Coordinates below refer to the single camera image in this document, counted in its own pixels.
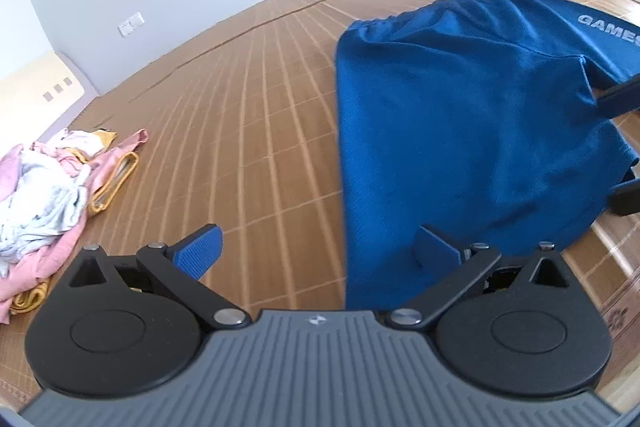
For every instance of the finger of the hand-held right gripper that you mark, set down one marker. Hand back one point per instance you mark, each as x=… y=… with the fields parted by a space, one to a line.
x=620 y=97
x=627 y=199

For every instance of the white wall socket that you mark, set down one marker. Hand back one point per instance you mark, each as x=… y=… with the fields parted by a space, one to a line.
x=131 y=24

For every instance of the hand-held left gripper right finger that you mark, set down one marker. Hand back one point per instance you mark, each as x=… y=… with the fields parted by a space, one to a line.
x=435 y=249

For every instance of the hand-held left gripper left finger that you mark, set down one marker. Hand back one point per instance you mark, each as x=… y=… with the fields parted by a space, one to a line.
x=200 y=252

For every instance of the cream headboard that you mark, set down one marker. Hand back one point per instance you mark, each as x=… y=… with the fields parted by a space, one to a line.
x=35 y=97

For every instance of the light grey garment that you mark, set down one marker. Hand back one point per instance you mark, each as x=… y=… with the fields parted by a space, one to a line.
x=40 y=202

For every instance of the blue shorts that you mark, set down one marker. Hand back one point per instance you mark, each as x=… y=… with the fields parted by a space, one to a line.
x=450 y=117

